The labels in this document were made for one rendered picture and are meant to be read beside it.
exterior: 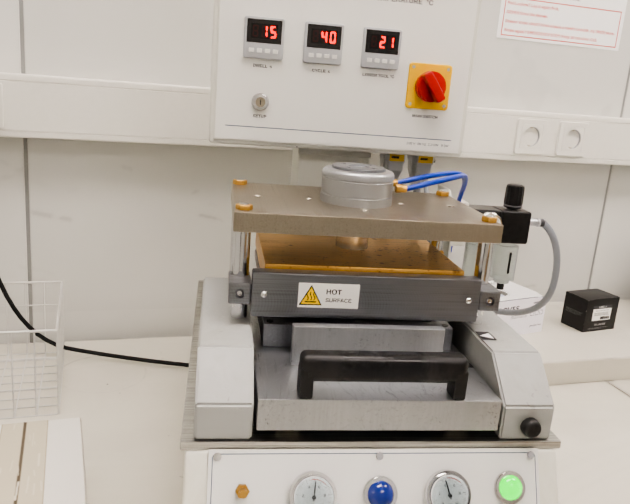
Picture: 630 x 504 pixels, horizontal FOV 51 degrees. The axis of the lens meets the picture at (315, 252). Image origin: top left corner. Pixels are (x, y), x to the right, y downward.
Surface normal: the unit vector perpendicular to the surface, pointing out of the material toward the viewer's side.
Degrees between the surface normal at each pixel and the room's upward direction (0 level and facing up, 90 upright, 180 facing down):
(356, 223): 90
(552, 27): 90
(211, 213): 90
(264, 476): 65
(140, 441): 0
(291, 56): 90
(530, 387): 41
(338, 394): 0
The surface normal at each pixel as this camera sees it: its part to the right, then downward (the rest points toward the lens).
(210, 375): 0.15, -0.56
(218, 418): 0.14, 0.26
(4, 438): 0.10, -0.96
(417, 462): 0.15, -0.18
